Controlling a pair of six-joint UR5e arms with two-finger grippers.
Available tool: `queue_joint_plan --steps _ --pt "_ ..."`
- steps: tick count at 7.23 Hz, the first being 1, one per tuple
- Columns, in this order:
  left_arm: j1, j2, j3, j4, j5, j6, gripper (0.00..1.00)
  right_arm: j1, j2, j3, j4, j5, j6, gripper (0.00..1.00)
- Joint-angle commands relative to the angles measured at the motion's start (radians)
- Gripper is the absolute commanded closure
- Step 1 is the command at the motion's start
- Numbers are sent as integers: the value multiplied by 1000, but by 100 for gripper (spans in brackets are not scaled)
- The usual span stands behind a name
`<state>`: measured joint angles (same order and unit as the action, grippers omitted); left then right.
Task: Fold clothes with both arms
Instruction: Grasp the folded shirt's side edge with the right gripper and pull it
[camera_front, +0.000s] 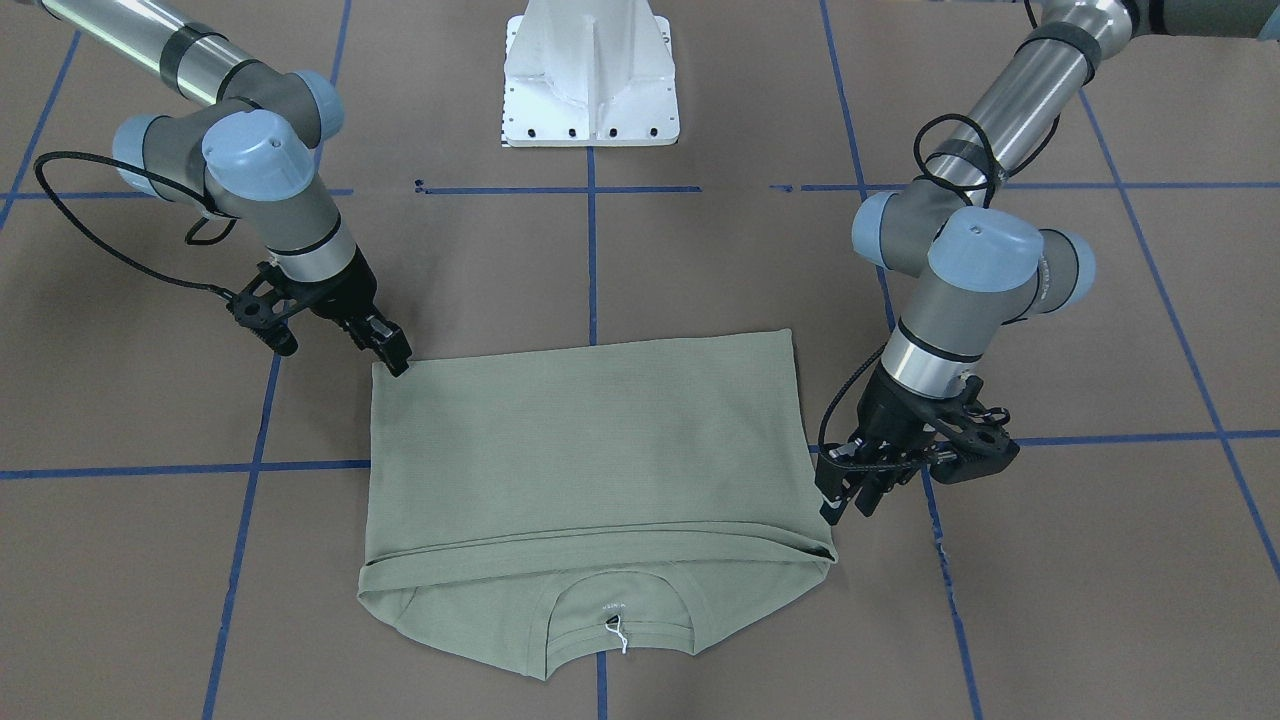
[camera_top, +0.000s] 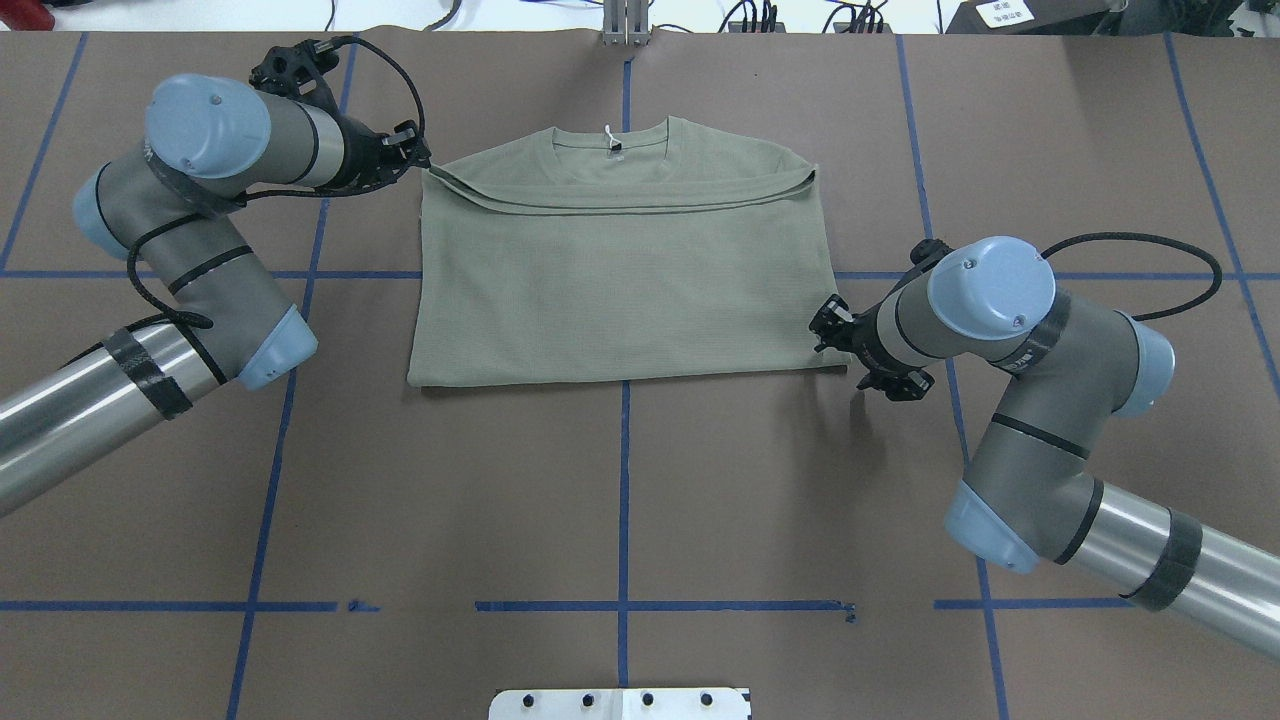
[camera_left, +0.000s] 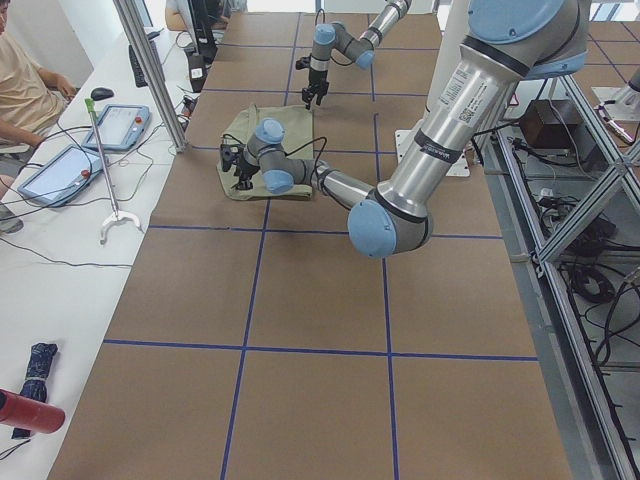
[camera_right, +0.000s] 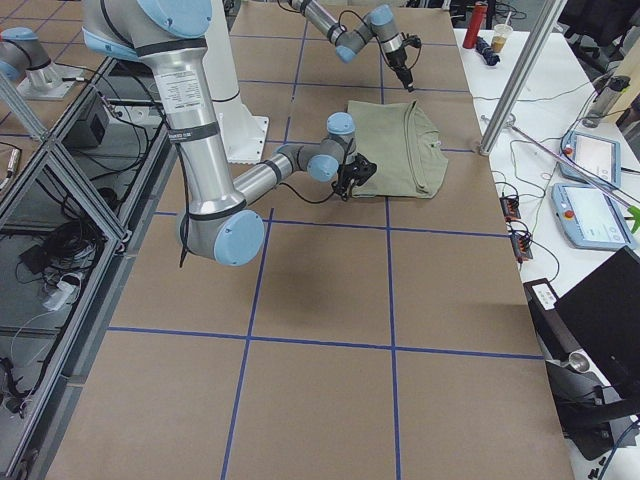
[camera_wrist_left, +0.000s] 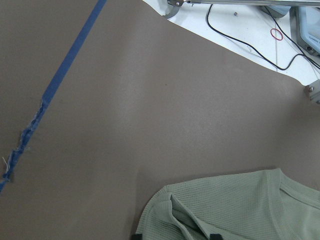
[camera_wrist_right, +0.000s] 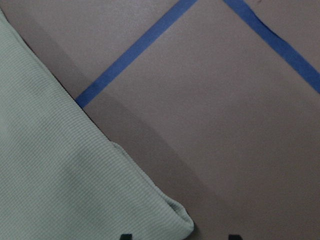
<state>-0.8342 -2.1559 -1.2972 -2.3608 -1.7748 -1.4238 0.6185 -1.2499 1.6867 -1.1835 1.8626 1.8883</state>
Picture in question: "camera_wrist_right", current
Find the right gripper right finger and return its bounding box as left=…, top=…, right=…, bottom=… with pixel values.
left=228, top=234, right=243, bottom=240

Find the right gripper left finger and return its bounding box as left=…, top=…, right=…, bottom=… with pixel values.
left=119, top=233, right=133, bottom=240

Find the olive green long-sleeve shirt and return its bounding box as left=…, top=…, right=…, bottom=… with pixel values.
left=0, top=15, right=194, bottom=240

